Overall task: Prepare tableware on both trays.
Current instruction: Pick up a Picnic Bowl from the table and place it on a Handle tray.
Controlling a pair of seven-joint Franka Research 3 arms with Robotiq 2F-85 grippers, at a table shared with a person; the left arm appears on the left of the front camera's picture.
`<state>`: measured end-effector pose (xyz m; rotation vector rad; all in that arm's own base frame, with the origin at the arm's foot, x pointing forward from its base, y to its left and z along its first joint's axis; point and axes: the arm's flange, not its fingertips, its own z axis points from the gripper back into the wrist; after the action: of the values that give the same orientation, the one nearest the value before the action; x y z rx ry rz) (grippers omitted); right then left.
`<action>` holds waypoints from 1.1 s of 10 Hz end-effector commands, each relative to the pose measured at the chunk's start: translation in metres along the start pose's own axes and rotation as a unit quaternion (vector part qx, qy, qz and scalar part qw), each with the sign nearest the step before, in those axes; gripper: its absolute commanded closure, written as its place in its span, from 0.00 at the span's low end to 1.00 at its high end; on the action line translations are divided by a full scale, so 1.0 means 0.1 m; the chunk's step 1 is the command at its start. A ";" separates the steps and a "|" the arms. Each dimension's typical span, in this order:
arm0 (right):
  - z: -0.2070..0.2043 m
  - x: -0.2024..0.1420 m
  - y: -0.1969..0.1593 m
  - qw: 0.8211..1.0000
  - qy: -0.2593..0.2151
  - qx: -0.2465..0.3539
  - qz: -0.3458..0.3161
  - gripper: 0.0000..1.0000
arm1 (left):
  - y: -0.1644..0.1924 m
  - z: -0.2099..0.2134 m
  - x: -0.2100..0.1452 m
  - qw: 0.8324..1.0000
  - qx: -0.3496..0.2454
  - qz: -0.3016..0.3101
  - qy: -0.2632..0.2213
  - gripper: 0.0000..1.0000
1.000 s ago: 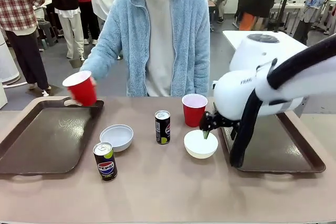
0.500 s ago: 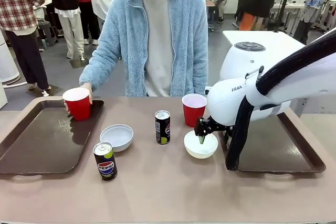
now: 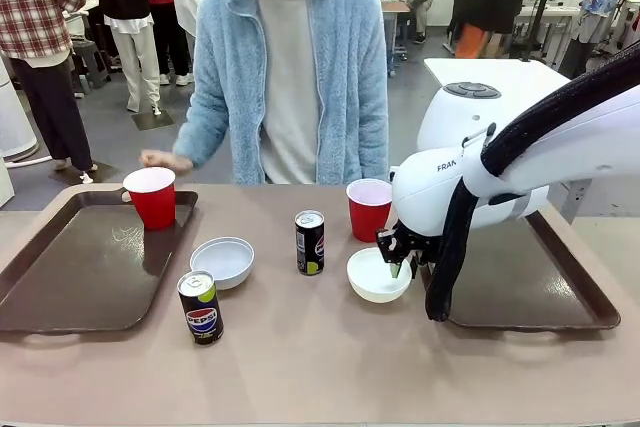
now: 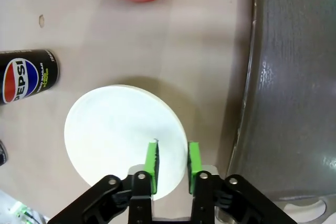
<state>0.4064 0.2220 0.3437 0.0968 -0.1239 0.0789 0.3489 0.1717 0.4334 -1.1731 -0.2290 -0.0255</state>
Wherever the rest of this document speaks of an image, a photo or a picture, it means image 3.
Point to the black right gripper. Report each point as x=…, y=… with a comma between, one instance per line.
x=412, y=242

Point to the white bowl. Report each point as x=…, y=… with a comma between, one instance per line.
x=375, y=283
x=222, y=262

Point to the red plastic cup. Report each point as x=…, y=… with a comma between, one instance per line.
x=367, y=214
x=152, y=199

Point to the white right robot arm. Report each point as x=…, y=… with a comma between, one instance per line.
x=560, y=157

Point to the person's right forearm blue sleeve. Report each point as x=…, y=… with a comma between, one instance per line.
x=205, y=132

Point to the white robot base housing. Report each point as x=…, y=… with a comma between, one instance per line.
x=460, y=112

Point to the person's right hand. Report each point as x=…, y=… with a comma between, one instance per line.
x=162, y=160

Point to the black Pepsi can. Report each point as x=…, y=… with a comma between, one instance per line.
x=309, y=247
x=201, y=309

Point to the brown plastic tray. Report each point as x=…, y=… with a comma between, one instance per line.
x=85, y=262
x=520, y=277

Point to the white background table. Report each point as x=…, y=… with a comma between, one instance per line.
x=500, y=71

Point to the person in blue fleece jacket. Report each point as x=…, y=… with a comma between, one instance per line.
x=290, y=72

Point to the black tripod stand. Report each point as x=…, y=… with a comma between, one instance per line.
x=540, y=2

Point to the person in blue patterned shirt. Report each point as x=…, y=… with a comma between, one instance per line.
x=597, y=7

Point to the person in black top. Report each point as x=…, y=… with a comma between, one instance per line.
x=131, y=22

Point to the grey step stool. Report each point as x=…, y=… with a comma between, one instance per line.
x=92, y=67

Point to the white cylindrical appliance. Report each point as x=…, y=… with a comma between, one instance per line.
x=15, y=112

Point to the person in plaid shirt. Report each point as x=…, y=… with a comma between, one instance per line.
x=35, y=22

